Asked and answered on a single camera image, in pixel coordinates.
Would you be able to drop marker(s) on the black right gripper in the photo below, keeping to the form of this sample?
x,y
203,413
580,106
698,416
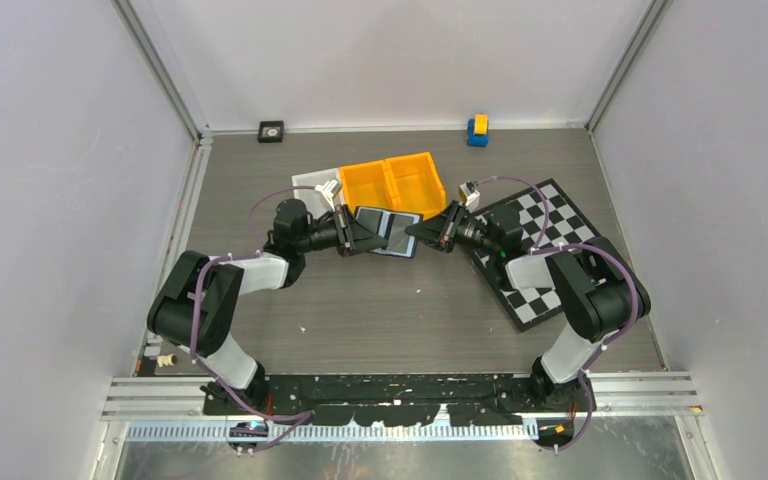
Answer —
x,y
441,230

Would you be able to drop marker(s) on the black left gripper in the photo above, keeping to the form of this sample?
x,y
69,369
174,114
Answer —
x,y
353,237

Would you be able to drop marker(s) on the dark grey credit card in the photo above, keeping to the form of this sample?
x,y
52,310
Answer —
x,y
375,220

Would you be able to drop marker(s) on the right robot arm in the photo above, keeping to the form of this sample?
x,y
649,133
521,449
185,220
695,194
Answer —
x,y
598,293

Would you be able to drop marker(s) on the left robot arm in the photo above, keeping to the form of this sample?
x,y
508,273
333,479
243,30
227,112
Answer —
x,y
195,307

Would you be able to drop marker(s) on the orange plastic bin right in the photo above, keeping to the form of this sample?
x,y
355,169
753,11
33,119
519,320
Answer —
x,y
417,185

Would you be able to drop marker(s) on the orange plastic bin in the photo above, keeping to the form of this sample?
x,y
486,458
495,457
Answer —
x,y
417,185
369,184

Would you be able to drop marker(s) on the orange plastic bin left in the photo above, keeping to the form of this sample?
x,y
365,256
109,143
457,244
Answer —
x,y
369,184

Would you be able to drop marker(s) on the blue toy car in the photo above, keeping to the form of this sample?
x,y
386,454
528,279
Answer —
x,y
475,140

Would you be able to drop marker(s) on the black white checkerboard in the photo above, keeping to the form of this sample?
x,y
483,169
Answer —
x,y
551,222

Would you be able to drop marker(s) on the yellow toy block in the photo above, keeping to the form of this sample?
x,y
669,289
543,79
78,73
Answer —
x,y
480,124

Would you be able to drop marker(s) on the small black square box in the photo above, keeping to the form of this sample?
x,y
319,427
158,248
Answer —
x,y
270,131

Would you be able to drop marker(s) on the small beige plastic piece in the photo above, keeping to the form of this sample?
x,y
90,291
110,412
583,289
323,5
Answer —
x,y
164,361

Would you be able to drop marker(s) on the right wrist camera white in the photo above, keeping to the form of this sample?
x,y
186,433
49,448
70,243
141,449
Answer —
x,y
469,195

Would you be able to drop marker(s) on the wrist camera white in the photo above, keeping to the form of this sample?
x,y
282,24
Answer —
x,y
469,195
330,191

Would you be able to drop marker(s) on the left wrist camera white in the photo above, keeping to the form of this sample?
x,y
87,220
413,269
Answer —
x,y
330,191

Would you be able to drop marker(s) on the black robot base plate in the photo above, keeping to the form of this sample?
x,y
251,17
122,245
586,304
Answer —
x,y
398,400

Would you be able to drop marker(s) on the aluminium frame rail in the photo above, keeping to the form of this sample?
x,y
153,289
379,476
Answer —
x,y
171,408

